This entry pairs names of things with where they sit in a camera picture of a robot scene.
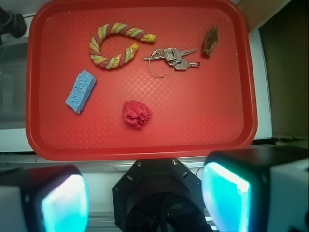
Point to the red plastic tray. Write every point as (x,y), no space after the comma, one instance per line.
(195,111)

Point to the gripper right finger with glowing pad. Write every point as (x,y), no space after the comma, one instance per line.
(258,189)

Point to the clear plastic bin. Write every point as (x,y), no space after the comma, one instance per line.
(13,64)

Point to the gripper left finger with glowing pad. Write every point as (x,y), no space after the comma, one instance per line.
(46,199)

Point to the black knob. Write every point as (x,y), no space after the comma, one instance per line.
(11,23)

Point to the blue sponge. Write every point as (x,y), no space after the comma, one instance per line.
(81,90)

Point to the silver key bunch on ring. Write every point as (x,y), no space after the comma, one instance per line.
(173,57)

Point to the black octagonal mount plate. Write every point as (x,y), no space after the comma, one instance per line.
(159,195)

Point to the brown wood chunk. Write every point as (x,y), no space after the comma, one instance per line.
(210,41)

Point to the crumpled red paper ball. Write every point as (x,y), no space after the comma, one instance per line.
(136,113)

